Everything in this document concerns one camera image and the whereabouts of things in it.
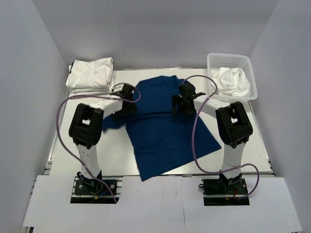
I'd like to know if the crumpled white t shirt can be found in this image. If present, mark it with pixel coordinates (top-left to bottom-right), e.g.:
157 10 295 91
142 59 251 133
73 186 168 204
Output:
212 67 250 98

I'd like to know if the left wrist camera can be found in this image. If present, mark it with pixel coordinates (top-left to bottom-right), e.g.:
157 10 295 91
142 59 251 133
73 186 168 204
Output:
110 89 124 96

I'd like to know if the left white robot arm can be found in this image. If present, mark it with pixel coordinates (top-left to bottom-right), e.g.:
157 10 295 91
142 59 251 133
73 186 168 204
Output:
69 83 141 194

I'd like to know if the white plastic basket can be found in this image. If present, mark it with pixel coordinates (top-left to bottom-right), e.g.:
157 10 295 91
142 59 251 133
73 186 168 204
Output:
207 53 258 102

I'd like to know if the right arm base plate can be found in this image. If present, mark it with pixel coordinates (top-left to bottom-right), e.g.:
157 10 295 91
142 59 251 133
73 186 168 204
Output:
198 179 250 206

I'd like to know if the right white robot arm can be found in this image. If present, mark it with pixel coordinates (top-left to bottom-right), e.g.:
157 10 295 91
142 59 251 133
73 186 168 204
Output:
172 82 253 194

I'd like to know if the blue t shirt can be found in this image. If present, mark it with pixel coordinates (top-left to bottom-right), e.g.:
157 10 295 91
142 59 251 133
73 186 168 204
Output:
102 76 221 181

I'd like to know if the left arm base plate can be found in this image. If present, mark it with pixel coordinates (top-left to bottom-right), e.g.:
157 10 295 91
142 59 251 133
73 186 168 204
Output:
70 177 122 204

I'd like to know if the white t shirt stack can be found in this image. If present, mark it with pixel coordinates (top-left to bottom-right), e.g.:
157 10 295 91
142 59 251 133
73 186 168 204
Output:
66 57 115 93

